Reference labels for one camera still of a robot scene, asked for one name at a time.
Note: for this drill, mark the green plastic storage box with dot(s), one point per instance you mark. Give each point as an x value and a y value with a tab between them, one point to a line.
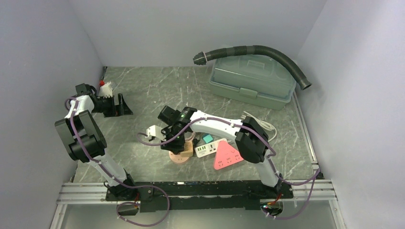
252	79

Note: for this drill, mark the round pink power socket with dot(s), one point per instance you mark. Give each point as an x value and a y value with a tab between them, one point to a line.
178	159

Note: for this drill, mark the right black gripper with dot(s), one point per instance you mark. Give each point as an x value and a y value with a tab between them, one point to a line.
175	147

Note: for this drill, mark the tan cube socket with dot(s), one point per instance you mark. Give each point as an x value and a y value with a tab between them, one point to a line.
188	149

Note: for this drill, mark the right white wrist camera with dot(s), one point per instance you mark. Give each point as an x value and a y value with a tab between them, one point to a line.
155	132

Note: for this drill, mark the white power strip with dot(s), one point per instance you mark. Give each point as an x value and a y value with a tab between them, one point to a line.
209	148

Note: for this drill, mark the teal cube adapter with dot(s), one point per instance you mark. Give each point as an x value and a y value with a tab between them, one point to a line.
207	138

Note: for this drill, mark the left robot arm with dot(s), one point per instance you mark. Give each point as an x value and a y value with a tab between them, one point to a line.
83	139

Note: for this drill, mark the black power adapter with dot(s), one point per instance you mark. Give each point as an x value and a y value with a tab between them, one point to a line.
196	140

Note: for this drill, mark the aluminium frame rail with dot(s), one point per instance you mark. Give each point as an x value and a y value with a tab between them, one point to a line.
96	193

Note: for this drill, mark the pink triangular power strip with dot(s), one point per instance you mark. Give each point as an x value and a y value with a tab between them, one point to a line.
226	155

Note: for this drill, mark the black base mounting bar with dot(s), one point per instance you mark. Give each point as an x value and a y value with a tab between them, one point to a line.
191	195

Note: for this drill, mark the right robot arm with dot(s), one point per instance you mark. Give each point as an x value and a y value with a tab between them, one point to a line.
250	138

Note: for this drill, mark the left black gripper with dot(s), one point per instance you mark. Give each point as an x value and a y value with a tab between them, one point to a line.
123	108

